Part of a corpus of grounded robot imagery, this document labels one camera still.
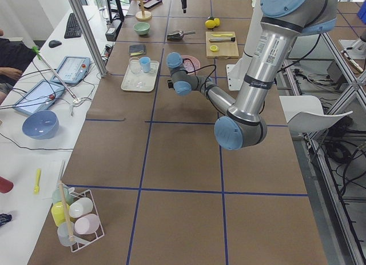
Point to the wooden cup tree stand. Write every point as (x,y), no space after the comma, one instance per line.
(143,14)

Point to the white plastic chair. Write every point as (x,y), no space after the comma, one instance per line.
(304,114)

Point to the yellow plastic knife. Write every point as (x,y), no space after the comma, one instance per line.
(222,35)

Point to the teach pendant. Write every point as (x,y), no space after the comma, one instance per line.
(40,97)
(73,69)

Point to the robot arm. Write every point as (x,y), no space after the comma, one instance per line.
(282,22)

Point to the teach pendant far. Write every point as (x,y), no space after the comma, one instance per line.
(73,69)

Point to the blue cup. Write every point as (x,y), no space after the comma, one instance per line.
(145,63)

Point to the pink bowl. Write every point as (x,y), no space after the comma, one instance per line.
(189,56)

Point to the steel muddler black tip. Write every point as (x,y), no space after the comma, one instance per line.
(218,40)

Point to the green bowl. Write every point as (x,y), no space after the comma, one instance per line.
(141,28)

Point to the clear wine glass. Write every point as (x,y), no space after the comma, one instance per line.
(134,65)

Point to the black computer mouse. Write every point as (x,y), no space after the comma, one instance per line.
(54,43)

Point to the pink cup in rack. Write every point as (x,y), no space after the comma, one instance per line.
(87,224)

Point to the teach pendant near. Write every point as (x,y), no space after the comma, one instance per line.
(40,97)

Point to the cream serving tray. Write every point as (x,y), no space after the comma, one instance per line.
(142,82)

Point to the aluminium frame post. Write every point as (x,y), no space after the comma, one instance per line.
(77,9)

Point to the blue bowl on desk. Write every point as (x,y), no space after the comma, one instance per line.
(41,125)

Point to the stainless steel ice scoop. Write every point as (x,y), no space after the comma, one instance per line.
(178,35)

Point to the yellow lemon round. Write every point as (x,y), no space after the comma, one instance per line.
(210,24)

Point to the black keyboard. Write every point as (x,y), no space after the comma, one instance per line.
(73,29)

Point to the yellow cup in rack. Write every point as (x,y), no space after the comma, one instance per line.
(57,213)

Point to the yellow plastic utensil on desk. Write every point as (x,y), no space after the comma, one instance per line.
(37,179)

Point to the white wire cup rack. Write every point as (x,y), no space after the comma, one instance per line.
(65,232)

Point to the lemon slice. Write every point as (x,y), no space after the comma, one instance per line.
(214,48)

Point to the yellow lemon upper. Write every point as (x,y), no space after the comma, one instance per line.
(216,22)

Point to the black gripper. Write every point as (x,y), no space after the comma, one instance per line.
(170,83)

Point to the wooden cutting board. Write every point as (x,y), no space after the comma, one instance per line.
(227,49)

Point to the white cup in rack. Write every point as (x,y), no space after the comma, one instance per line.
(81,207)

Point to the grey folded cloth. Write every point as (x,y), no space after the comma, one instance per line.
(137,49)

